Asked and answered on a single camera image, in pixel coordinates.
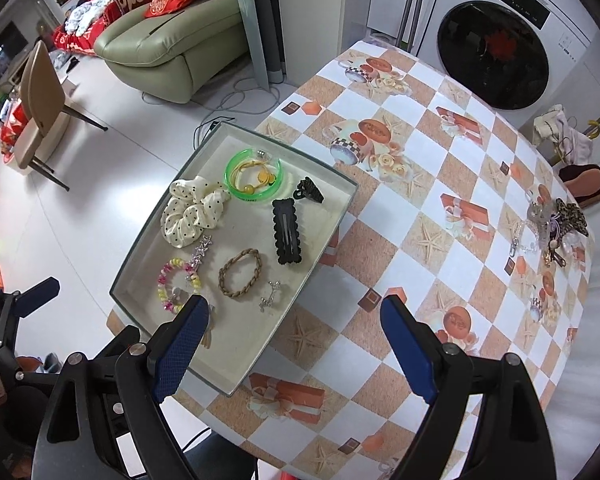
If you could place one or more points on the black television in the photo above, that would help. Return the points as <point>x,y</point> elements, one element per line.
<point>2,52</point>

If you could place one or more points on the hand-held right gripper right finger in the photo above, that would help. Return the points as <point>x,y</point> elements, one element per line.
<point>410,345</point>

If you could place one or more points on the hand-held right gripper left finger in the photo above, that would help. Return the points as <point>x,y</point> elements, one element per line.
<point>180,345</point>

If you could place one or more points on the leopard print hair bow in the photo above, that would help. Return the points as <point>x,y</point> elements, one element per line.
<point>572,217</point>

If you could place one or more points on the red printed blanket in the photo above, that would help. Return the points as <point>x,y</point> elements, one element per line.
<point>77,42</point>

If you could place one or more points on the small silver earring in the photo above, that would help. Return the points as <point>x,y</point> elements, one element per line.
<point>272,287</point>

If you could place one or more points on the grey rectangular tray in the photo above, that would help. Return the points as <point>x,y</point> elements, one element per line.
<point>250,350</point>

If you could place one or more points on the silver star hair clip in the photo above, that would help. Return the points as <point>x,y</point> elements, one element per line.
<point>200,255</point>

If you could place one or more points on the grey pole with red hook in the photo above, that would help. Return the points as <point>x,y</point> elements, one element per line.
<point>414,5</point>

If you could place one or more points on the tan chair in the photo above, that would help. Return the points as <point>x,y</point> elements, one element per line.
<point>40,100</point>

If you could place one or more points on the checkered printed tablecloth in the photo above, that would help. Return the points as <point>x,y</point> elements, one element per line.
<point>430,260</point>

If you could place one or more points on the white polka dot scrunchie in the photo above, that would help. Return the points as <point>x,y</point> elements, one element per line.
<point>180,225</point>

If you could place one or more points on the brown slipper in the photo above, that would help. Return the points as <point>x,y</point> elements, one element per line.
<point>592,197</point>
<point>580,177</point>

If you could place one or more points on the pile of light clothes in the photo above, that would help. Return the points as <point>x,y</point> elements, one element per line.
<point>565,132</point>

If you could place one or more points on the black claw hair clip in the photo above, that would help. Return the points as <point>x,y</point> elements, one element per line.
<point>310,191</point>

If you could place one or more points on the person's left hand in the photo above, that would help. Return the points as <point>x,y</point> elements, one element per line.
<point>27,362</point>

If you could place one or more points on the green translucent bangle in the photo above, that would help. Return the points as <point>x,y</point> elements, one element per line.
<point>229,172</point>

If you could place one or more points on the pile of assorted jewelry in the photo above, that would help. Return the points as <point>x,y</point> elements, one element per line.
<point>545,230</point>

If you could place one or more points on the black scalloped hair clip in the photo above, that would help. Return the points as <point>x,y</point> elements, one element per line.
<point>287,232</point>

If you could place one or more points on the light green sofa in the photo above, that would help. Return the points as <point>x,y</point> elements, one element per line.
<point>170,45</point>

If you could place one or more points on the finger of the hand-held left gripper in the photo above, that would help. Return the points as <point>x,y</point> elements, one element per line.
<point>35,294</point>

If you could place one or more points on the brown hair pin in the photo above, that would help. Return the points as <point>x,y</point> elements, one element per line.
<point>209,332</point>

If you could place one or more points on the white washing machine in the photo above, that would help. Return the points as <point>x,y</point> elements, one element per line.
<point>495,50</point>

